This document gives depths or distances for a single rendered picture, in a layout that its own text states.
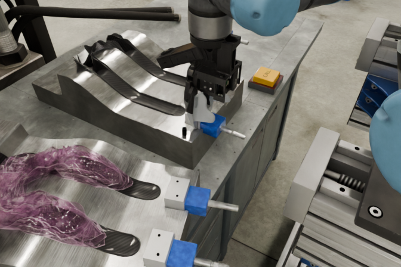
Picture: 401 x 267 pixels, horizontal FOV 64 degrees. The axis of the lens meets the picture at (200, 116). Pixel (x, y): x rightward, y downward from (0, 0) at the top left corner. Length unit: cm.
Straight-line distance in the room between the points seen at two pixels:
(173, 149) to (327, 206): 35
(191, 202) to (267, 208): 107
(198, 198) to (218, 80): 21
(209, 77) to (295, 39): 70
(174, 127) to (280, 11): 37
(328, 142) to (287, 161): 130
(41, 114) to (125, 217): 44
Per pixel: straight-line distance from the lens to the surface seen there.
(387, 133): 27
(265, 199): 168
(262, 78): 94
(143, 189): 65
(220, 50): 56
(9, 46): 122
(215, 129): 67
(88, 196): 62
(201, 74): 58
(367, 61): 91
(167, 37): 121
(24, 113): 98
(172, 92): 79
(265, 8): 41
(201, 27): 53
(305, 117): 215
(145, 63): 88
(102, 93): 79
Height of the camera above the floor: 137
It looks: 42 degrees down
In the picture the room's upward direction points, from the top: straight up
